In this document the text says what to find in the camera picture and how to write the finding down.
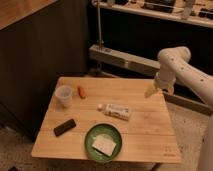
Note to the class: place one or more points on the white sponge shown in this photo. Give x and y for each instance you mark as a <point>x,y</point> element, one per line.
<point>104,145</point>

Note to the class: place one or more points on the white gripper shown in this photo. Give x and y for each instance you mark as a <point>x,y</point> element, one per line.
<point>163,82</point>

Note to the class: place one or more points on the small orange carrot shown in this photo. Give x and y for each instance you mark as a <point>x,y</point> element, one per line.
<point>81,92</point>

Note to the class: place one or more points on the wooden counter cabinet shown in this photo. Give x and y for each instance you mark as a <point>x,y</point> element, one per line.
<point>34,53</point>

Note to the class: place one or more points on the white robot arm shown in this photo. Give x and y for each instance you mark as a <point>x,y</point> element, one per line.
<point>174,66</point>

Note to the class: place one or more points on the green plate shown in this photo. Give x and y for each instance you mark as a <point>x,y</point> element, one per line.
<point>107,131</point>

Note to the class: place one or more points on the wooden table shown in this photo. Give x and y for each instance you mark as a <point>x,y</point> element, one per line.
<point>147,136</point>

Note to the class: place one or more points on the white tube bottle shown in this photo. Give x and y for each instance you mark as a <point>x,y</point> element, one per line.
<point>114,110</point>

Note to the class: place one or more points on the black rectangular block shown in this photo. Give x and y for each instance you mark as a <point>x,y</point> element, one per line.
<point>62,128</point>

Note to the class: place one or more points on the clear plastic cup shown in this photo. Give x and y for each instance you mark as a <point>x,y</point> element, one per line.
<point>64,94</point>

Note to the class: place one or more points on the upper shelf with items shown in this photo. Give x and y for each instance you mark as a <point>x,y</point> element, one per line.
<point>182,15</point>

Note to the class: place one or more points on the vertical metal pole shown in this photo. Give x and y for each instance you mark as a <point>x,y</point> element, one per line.
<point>99,25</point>

